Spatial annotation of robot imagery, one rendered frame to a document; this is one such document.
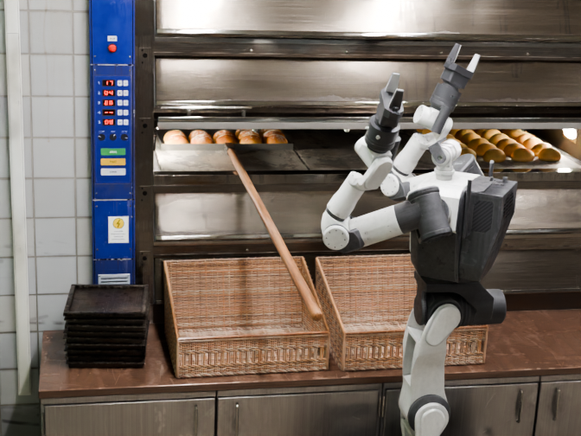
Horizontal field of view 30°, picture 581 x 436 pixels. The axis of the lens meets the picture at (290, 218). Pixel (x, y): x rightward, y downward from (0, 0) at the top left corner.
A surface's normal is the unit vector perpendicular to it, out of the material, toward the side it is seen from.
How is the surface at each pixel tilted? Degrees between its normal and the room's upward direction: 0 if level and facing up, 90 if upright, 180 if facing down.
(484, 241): 90
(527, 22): 70
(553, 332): 0
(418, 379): 90
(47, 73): 90
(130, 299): 0
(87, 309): 0
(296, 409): 90
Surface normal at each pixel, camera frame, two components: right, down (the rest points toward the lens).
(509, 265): 0.18, -0.04
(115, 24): 0.18, 0.30
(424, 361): 0.23, 0.66
